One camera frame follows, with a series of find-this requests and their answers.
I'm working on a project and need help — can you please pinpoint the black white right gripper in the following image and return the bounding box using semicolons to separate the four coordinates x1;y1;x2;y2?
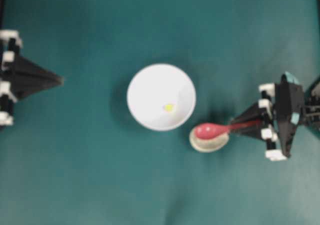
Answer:
230;83;288;162

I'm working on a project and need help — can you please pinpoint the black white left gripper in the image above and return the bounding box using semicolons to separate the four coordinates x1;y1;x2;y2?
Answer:
0;29;64;130

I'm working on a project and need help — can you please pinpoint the yellow hexagonal prism block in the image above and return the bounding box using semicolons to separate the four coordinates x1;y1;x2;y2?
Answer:
163;103;175;113

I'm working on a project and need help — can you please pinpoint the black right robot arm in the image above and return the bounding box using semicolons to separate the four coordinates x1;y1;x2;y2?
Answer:
230;74;320;161

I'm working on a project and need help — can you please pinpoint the speckled ceramic spoon rest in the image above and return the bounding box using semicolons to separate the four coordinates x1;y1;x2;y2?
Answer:
189;128;230;153

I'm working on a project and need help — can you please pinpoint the white round bowl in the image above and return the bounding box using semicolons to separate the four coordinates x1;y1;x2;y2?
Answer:
126;63;197;132

